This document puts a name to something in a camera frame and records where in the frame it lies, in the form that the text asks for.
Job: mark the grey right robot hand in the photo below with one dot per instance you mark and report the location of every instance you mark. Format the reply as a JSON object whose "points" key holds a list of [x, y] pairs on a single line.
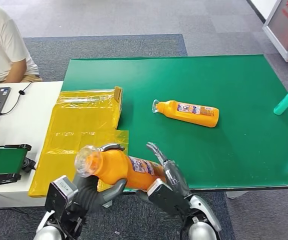
{"points": [[175, 175]]}

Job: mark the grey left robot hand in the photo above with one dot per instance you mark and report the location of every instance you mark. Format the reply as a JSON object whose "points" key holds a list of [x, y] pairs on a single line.
{"points": [[89, 195]]}

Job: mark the orange bottle with clear cap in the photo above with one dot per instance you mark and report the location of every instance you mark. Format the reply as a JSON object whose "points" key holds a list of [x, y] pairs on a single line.
{"points": [[188, 114], [116, 169]]}

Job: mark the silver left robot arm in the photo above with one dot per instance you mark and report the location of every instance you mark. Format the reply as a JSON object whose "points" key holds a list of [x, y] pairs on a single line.
{"points": [[48, 233]]}

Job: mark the white table foot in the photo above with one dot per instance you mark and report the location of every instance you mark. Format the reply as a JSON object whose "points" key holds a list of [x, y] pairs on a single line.
{"points": [[107, 204]]}

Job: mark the yellow taped cardboard box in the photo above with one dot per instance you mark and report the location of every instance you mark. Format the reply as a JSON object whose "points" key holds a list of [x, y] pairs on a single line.
{"points": [[81, 122]]}

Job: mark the green table mat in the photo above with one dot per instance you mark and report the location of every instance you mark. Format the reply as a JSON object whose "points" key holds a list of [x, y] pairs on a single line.
{"points": [[158, 76]]}

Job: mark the small green belt conveyor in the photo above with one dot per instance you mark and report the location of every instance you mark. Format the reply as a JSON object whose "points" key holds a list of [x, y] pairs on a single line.
{"points": [[5, 160]]}

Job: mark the red and white sign cabinet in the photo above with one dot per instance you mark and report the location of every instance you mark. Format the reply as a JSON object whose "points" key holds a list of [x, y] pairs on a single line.
{"points": [[286, 26]]}

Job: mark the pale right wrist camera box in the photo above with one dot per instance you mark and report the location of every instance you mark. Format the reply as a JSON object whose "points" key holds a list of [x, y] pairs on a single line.
{"points": [[163, 197]]}

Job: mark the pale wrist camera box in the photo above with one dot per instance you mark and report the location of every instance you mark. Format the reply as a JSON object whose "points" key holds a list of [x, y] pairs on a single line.
{"points": [[60, 195], [163, 197]]}

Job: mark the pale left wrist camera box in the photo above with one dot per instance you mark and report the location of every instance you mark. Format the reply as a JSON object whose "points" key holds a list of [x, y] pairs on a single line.
{"points": [[60, 195]]}

